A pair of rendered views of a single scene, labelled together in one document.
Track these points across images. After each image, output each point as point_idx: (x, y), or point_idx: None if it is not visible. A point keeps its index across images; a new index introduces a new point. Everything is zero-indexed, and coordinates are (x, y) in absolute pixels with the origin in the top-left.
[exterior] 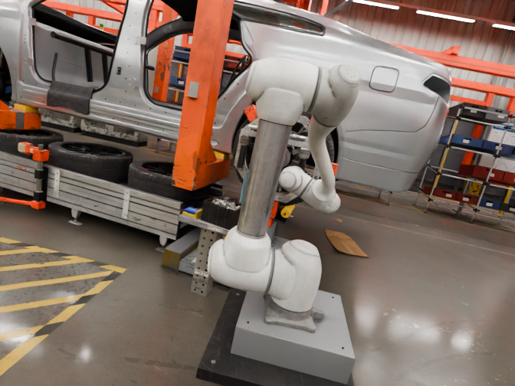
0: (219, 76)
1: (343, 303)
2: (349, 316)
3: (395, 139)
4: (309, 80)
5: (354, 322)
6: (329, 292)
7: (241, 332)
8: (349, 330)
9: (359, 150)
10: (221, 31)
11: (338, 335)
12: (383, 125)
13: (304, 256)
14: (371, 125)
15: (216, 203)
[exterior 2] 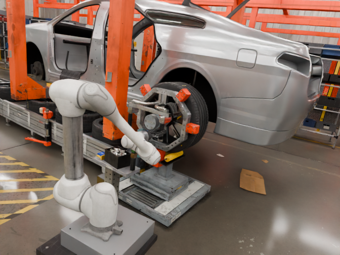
0: (127, 66)
1: (210, 228)
2: (206, 238)
3: (257, 104)
4: (72, 93)
5: (207, 243)
6: (204, 218)
7: (63, 233)
8: (197, 248)
9: (231, 113)
10: (122, 39)
11: (120, 246)
12: (248, 94)
13: (97, 194)
14: (239, 93)
15: (112, 151)
